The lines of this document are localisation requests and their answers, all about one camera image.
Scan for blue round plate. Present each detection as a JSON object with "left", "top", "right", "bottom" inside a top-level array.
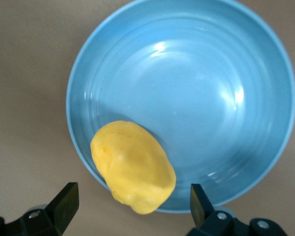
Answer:
[{"left": 65, "top": 0, "right": 295, "bottom": 214}]

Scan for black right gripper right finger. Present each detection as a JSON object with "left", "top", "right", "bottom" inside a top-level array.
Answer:
[{"left": 186, "top": 183, "right": 290, "bottom": 236}]

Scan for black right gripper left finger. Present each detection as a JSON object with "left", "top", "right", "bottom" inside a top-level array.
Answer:
[{"left": 0, "top": 181, "right": 80, "bottom": 236}]

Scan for yellow potato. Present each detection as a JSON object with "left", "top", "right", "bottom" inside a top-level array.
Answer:
[{"left": 89, "top": 120, "right": 177, "bottom": 215}]

